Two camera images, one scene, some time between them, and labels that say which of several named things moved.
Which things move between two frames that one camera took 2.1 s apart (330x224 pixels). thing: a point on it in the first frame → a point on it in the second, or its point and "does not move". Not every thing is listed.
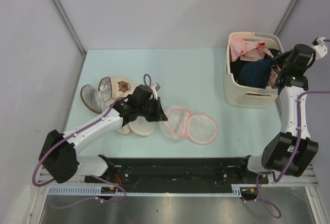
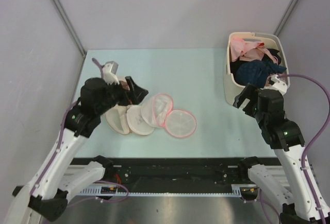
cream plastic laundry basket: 241,96 does not move
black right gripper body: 281,61 → 258,116
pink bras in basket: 242,51 does not move
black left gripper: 159,115 → 136,93
